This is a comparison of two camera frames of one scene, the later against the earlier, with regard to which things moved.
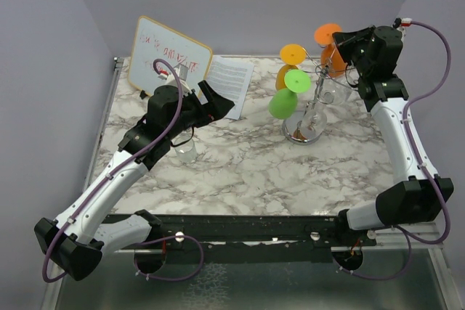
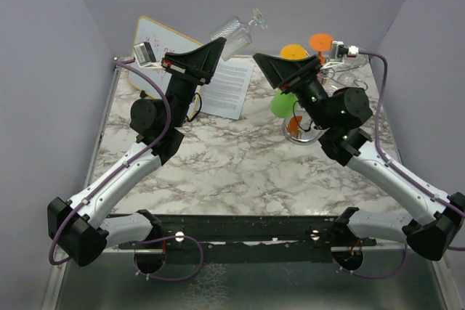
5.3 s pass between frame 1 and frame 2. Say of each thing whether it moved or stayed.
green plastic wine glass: stayed
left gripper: moved
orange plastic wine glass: moved
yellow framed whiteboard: stayed
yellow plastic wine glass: stayed
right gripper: moved
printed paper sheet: stayed
